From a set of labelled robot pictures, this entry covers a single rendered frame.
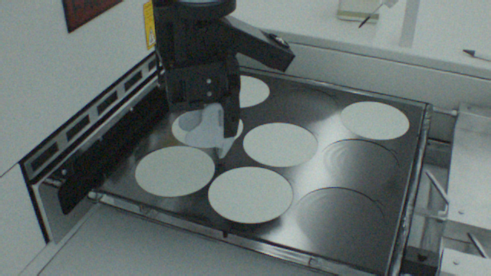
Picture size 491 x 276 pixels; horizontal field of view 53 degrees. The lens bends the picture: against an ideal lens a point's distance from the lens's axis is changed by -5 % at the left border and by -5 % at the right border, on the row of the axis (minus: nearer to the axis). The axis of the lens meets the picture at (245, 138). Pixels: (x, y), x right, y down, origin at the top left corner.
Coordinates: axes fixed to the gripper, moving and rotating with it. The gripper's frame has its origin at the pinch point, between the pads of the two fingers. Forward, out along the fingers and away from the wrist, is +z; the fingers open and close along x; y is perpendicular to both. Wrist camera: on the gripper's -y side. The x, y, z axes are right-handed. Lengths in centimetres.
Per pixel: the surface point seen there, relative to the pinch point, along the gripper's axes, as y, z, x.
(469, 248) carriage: -21.9, 4.0, 22.2
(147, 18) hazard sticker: 5.8, -11.1, -18.1
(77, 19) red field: 15.1, -16.7, -6.8
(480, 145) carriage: -36.6, 4.0, 6.3
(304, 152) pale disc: -10.2, 2.0, 1.8
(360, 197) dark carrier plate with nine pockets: -13.0, 2.1, 12.0
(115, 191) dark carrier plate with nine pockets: 14.4, 2.0, 1.8
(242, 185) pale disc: -0.3, 2.0, 5.6
